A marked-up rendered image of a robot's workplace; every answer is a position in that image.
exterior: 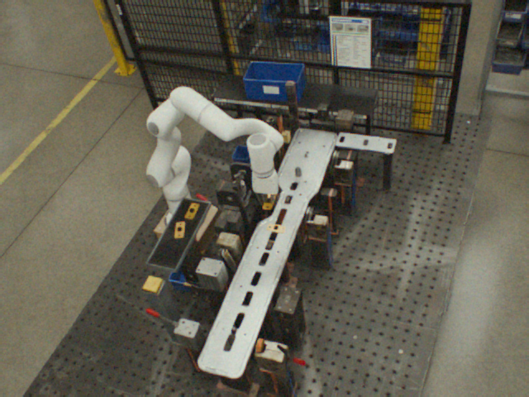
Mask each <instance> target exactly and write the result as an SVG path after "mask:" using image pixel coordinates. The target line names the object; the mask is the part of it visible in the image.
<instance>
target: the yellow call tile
mask: <svg viewBox="0 0 529 397"><path fill-rule="evenodd" d="M162 281H163V280H162V279H159V278H155V277H152V276H150V277H149V279H147V281H146V282H145V284H144V286H143V289H146V290H150V291H154V292H157V290H158V288H159V287H160V285H161V283H162Z"/></svg>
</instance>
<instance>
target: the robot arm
mask: <svg viewBox="0 0 529 397"><path fill-rule="evenodd" d="M187 115H189V116H190V117H191V118H192V119H194V120H195V121H197V122H198V123H200V124H201V125H202V126H203V127H204V128H207V129H208V130H209V131H210V132H212V133H213V134H214V135H216V136H217V137H219V138H220V139H222V140H223V141H230V140H232V139H234V138H236V137H238V136H244V135H252V136H250V137H249V138H248V140H247V145H248V150H249V154H250V161H251V169H252V170H253V172H252V186H253V190H254V191H255V192H256V193H260V194H261V195H262V196H263V198H264V203H267V199H268V194H270V196H269V201H270V204H272V203H273V201H274V195H275V194H280V193H282V191H283V190H282V189H281V188H280V182H279V179H278V176H277V174H276V172H275V170H274V162H273V157H274V153H275V152H276V151H277V150H279V149H280V148H281V147H282V145H283V143H284V138H283V136H282V135H281V134H280V133H279V132H277V131H275V130H274V129H273V128H272V127H271V126H270V125H268V124H267V123H265V122H262V121H260V120H256V119H237V120H236V119H233V118H231V117H229V116H228V115H227V114H225V113H224V112H222V111H221V110H220V108H218V107H217V106H215V105H214V104H213V103H211V102H210V101H208V100H207V99H205V98H204V97H202V96H201V95H200V94H198V93H196V92H195V91H193V89H192V88H189V87H178V88H176V89H175V90H174V91H173V92H172V93H171V95H170V98H168V99H167V100H166V101H165V102H164V103H162V104H161V105H160V106H159V107H158V108H157V109H156V110H155V111H154V112H153V113H152V114H151V115H150V116H149V117H148V119H147V123H146V126H147V129H148V131H149V132H151V133H152V134H153V135H154V136H156V137H158V143H157V147H156V149H155V152H154V154H153V155H152V157H151V160H150V161H149V164H148V166H147V169H146V177H147V179H148V182H149V183H150V184H152V185H153V186H155V187H158V188H161V187H163V193H164V196H165V200H166V203H167V204H168V207H169V209H170V211H169V213H168V215H167V218H166V222H167V224H168V222H169V221H170V219H171V218H172V216H173V214H174V212H175V210H176V208H177V207H178V205H179V203H180V201H181V199H182V197H186V198H191V195H190V192H189V189H188V187H187V185H186V182H187V179H188V176H189V172H190V169H191V156H190V154H189V152H188V151H186V149H184V148H183V147H182V146H180V141H181V134H180V131H179V129H178V128H177V127H176V125H177V124H178V123H179V122H180V121H182V120H183V119H184V118H185V117H186V116H187Z"/></svg>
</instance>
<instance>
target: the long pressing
mask: <svg viewBox="0 0 529 397"><path fill-rule="evenodd" d="M337 138H338V135H337V134H336V133H334V132H323V131H316V130H308V129H298V130H297V131H296V132H295V133H294V135H293V139H292V140H291V142H290V146H289V148H288V150H287V153H286V155H285V157H284V160H283V162H282V165H281V166H280V169H279V170H278V172H277V176H278V179H279V182H280V188H281V189H282V190H283V191H282V193H280V198H279V200H278V202H277V204H276V206H275V209H274V211H273V214H272V215H271V216H269V218H267V219H265V220H263V221H261V222H258V223H257V225H256V227H255V230H254V232H253V235H252V237H251V239H250V242H249V245H248V247H247V248H246V250H245V254H244V256H243V258H241V262H240V264H239V266H238V268H237V270H236V274H235V276H234V278H233V281H232V282H231V285H230V288H229V290H228V292H227V294H226V297H225V299H224V302H222V305H221V307H220V309H219V312H218V314H217V317H216V319H215V321H214V324H213V325H212V328H211V331H210V333H209V335H208V338H207V340H206V342H205V345H204V347H203V348H202V350H201V352H200V355H199V357H198V366H199V368H200V369H201V370H203V371H207V372H210V373H213V374H216V375H219V376H222V377H225V378H228V379H232V380H235V379H238V378H240V377H241V376H243V374H244V372H245V369H246V366H247V363H248V361H249V359H250V355H251V352H252V349H253V347H254V345H255V341H256V338H257V337H258V334H259V331H260V329H261V327H262V325H263V322H264V320H265V316H266V314H267V312H268V308H269V305H270V302H271V300H272V298H273V295H274V291H275V288H276V286H277V283H278V281H279V280H280V277H281V275H282V273H283V269H284V266H285V263H286V261H287V259H288V255H289V252H290V250H291V247H292V244H293V241H294V238H295V237H296V233H298V229H299V227H300V225H301V222H302V220H303V215H304V213H305V211H306V208H307V205H308V202H309V201H310V200H311V199H312V197H313V196H314V195H316V194H317V193H318V191H319V189H320V187H321V185H322V180H323V177H324V175H325V173H326V169H327V166H328V164H329V161H330V159H331V155H332V152H334V150H335V147H336V141H337ZM299 142H301V143H299ZM324 146H325V147H324ZM307 151H308V153H307ZM305 154H307V157H305ZM296 167H300V168H301V170H302V176H300V177H297V176H295V173H294V169H295V168H296ZM305 182H307V183H305ZM292 183H295V184H298V187H296V189H295V190H290V187H291V184H292ZM300 194H301V195H300ZM288 195H290V196H293V197H292V200H291V203H290V204H284V202H285V199H286V197H287V196H288ZM282 209H287V212H286V214H285V218H284V221H283V223H282V226H285V227H286V229H285V232H284V233H282V232H278V235H277V237H276V239H275V241H274V244H273V246H272V249H271V250H266V249H265V248H266V245H267V243H268V240H269V238H270V235H271V232H272V231H269V230H267V227H268V225H269V223H271V224H275V223H276V220H277V218H278V216H279V214H280V212H281V210H282ZM256 247H258V248H256ZM277 251H279V252H277ZM264 252H268V254H269V258H268V260H267V262H266V264H265V266H262V265H258V264H259V262H260V260H261V258H262V255H263V254H264ZM255 272H259V273H262V276H261V277H260V278H259V281H258V283H257V285H256V286H253V285H251V284H250V283H251V281H252V279H253V276H254V274H255ZM240 285H241V287H240ZM248 292H251V293H253V296H252V299H251V301H250V304H249V306H248V307H246V306H243V305H241V304H243V301H244V299H245V296H246V294H247V293H248ZM238 313H243V314H244V315H245V317H244V319H243V322H242V323H241V325H240V327H239V328H236V335H234V334H231V328H233V324H234V322H235V320H236V316H237V314H238ZM222 328H224V329H222ZM245 334H246V335H245ZM230 335H232V336H235V337H236V339H235V341H234V342H233V345H232V347H231V350H230V351H229V352H227V351H224V347H225V345H226V341H227V339H228V337H229V336H230Z"/></svg>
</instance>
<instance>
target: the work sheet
mask: <svg viewBox="0 0 529 397"><path fill-rule="evenodd" d="M327 20H328V37H329V54H330V66H335V67H345V68H355V69H370V70H372V36H373V18H372V17H358V16H343V15H328V14H327ZM332 36H333V42H334V58H336V49H335V36H336V43H337V59H338V65H334V64H333V53H332Z"/></svg>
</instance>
